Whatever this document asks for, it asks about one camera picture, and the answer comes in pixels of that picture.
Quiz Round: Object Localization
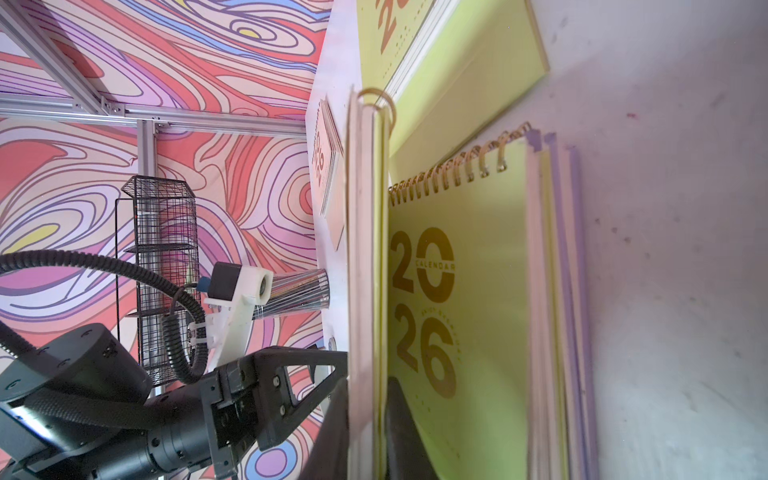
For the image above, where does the green calendar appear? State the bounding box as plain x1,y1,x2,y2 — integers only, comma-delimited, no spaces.
387,130,565,479
355,0,549,183
346,87,396,479

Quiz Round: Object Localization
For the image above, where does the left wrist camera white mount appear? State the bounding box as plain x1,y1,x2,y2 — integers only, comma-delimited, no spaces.
190,262,274,372

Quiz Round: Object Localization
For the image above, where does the black wire basket left wall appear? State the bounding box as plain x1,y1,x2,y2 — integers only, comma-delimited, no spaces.
113,175,202,388

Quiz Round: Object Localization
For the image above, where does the purple calendar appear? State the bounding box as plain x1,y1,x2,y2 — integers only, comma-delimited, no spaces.
543,133,599,479

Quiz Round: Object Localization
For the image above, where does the pink 2026 calendar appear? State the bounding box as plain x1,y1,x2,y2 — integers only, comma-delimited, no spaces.
311,98,345,251

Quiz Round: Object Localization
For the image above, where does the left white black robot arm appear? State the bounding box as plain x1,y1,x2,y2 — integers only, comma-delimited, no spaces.
1,250,347,479

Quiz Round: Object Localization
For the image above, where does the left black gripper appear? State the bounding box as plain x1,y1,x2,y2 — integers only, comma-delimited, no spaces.
146,346,439,480

